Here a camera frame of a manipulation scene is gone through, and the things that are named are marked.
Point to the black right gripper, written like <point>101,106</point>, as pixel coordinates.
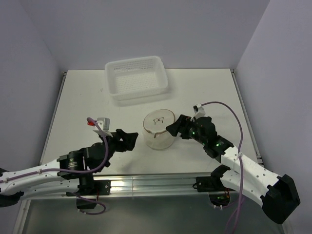
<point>183,121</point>

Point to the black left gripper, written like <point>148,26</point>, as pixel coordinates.
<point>128,139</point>

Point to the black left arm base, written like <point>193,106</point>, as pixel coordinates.
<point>89,199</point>

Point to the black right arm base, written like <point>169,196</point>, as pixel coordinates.
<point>218,194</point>

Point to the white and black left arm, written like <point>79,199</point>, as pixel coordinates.
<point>73,172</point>

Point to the white perforated plastic basket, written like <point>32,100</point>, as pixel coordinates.
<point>136,78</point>

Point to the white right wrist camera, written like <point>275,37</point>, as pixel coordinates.
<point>198,112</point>

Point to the aluminium rail frame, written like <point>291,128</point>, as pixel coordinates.
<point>144,171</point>

